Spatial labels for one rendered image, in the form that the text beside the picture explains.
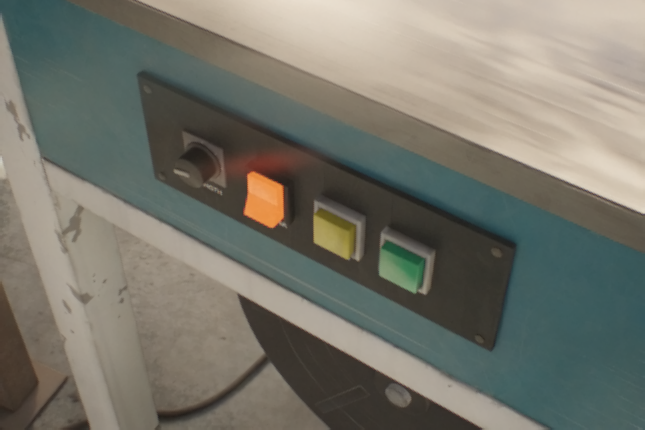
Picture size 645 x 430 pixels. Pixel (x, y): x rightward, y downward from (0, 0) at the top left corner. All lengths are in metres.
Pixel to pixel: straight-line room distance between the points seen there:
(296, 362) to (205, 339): 0.26
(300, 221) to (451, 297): 0.10
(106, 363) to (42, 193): 0.24
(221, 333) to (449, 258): 0.80
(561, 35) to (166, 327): 0.88
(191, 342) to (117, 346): 0.34
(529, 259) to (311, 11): 0.18
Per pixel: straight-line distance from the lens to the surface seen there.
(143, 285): 1.36
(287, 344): 1.04
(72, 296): 0.88
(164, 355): 1.28
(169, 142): 0.60
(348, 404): 1.05
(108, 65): 0.61
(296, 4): 0.54
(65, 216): 0.80
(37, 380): 1.27
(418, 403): 0.91
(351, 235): 0.53
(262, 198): 0.55
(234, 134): 0.55
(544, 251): 0.48
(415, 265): 0.51
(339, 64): 0.49
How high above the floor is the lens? 1.03
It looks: 45 degrees down
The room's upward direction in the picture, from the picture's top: straight up
